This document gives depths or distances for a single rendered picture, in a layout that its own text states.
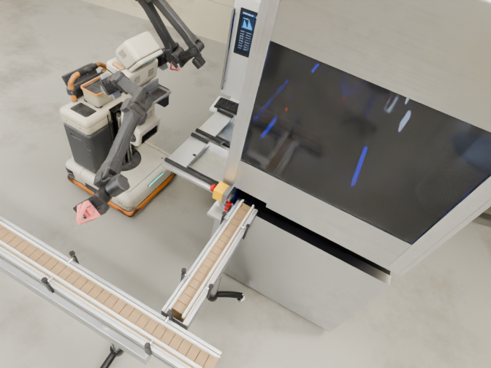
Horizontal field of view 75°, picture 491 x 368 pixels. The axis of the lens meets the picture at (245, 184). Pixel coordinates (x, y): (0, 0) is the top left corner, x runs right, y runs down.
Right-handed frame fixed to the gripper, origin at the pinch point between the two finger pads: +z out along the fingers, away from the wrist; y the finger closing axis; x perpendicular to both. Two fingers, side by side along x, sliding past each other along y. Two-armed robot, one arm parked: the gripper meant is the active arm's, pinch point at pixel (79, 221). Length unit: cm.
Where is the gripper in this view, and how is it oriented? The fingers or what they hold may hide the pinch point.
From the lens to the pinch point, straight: 114.9
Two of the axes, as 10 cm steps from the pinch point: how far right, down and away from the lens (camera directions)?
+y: -8.7, 4.1, 2.7
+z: -0.6, 4.5, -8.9
